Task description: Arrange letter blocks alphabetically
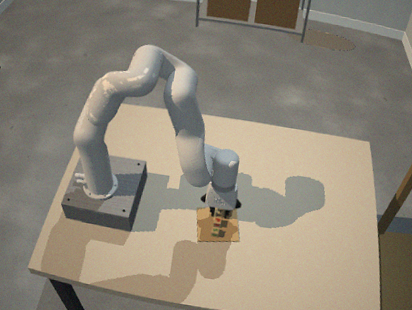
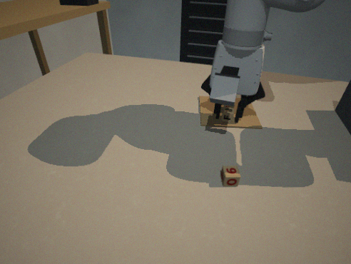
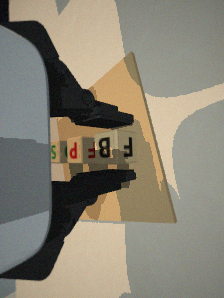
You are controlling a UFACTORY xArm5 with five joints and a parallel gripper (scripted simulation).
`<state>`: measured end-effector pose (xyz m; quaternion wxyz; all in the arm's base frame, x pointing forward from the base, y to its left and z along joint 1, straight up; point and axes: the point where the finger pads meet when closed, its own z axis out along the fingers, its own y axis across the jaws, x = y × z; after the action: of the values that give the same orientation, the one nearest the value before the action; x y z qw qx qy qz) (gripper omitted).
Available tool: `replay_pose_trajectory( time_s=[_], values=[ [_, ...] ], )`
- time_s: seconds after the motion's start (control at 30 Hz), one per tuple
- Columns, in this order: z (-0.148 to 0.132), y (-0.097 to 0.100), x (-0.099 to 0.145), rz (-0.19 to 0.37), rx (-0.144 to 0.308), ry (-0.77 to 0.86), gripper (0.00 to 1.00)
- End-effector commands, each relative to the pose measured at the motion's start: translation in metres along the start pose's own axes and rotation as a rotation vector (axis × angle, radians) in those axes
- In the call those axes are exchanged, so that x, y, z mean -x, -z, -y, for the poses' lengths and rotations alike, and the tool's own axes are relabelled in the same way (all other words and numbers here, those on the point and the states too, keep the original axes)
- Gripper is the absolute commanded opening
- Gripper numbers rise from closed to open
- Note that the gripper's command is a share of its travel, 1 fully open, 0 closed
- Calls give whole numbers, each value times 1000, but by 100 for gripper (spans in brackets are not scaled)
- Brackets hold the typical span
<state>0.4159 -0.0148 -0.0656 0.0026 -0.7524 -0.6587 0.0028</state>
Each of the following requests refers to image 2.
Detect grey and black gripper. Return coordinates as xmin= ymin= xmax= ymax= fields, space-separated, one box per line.
xmin=201 ymin=40 xmax=265 ymax=123

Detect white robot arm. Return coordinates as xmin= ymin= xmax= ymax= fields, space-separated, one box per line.
xmin=210 ymin=0 xmax=325 ymax=106

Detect tan flat mat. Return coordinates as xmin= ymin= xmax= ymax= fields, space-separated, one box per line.
xmin=199 ymin=96 xmax=263 ymax=129

